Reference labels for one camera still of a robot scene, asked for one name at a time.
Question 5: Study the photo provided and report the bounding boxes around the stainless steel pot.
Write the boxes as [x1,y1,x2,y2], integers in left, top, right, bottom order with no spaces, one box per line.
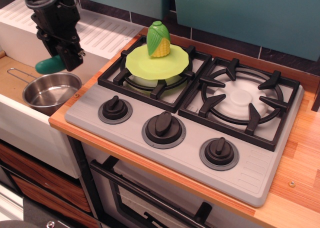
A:
[7,68,82,116]

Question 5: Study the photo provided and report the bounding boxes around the black stove knob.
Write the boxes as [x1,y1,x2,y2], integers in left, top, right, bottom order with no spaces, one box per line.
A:
[98,95,133,125]
[199,137,240,172]
[141,111,187,150]

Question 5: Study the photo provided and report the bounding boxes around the black left stove knob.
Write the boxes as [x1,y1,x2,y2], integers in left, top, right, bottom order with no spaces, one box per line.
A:
[98,95,133,125]

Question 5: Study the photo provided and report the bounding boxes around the grey toy stove top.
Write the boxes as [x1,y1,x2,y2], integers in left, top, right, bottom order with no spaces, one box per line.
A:
[65,36,304,207]

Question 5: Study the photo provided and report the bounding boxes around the green toy cucumber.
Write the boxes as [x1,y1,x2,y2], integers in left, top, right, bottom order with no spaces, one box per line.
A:
[35,55,66,75]

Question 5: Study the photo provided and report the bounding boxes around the wooden drawer fronts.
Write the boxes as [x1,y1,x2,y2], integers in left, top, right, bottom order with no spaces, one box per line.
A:
[0,140,99,228]

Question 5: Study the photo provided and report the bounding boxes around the black middle stove knob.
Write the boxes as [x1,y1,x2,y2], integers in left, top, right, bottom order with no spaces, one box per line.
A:
[141,111,187,150]

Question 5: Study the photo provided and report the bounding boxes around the green yellow toy corncob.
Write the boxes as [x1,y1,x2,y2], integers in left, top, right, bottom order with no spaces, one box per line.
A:
[146,21,171,58]

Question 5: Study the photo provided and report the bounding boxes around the black burner grate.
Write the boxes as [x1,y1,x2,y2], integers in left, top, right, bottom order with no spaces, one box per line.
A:
[97,35,212,113]
[178,57,304,152]

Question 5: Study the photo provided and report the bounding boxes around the white toy sink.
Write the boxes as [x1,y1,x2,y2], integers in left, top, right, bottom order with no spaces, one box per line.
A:
[0,0,142,178]

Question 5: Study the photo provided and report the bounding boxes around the black right burner grate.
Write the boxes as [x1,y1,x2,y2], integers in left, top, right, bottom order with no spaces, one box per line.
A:
[178,57,304,152]

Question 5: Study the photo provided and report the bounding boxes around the black left burner grate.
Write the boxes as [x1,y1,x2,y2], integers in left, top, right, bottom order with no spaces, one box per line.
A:
[97,35,212,113]

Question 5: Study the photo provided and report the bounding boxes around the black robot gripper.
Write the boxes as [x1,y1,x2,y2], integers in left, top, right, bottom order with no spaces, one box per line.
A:
[30,0,86,72]

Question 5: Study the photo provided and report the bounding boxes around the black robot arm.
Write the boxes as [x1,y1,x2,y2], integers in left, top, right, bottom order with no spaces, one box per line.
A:
[25,0,85,75]

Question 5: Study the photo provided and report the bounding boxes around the black right stove knob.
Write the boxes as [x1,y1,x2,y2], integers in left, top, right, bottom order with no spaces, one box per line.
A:
[199,137,240,172]

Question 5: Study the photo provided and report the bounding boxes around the oven door with black handle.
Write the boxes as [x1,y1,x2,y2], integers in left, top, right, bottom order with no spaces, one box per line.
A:
[89,156,256,228]

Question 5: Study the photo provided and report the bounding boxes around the lime green plastic plate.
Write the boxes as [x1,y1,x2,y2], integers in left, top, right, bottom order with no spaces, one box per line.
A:
[125,44,190,80]

